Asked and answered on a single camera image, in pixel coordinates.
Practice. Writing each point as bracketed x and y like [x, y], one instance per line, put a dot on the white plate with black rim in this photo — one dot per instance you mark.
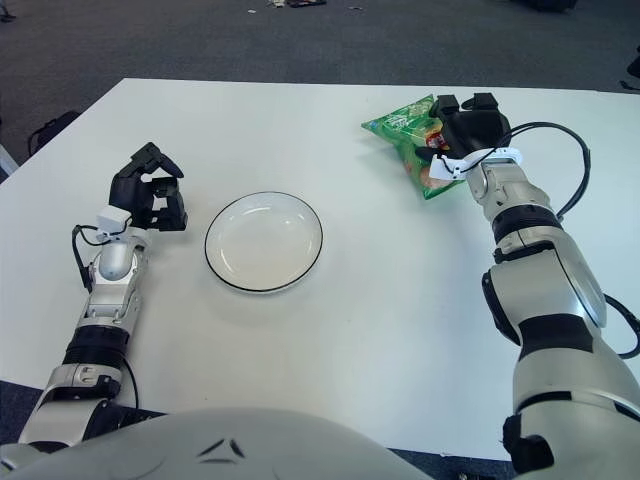
[262, 242]

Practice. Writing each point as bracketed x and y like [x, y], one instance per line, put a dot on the white right wrist sensor box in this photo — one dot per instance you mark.
[442, 169]

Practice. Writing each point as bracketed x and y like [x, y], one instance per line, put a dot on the green potato chips bag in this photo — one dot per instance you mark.
[395, 125]

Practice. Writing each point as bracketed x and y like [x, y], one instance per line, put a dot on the electronics clutter on floor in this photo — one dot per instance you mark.
[300, 3]

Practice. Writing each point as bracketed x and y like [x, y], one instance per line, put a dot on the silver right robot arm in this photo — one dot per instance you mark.
[550, 280]

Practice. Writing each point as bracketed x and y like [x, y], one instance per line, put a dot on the white wrist sensor box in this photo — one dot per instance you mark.
[112, 220]
[442, 169]

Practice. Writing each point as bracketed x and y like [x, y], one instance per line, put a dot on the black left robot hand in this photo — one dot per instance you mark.
[150, 207]

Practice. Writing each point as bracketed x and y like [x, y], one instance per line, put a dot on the person's dark shoes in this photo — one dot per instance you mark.
[6, 16]

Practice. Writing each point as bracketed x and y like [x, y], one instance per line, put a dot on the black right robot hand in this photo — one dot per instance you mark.
[475, 132]

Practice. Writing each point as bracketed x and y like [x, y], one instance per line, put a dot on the white left wrist sensor box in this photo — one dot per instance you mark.
[112, 220]

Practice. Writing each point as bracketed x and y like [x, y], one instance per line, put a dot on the grey robot torso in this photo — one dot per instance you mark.
[300, 450]

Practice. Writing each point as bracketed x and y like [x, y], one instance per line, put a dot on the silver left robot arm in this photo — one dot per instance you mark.
[112, 265]

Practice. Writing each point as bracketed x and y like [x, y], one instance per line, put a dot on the black backpack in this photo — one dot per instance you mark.
[50, 130]

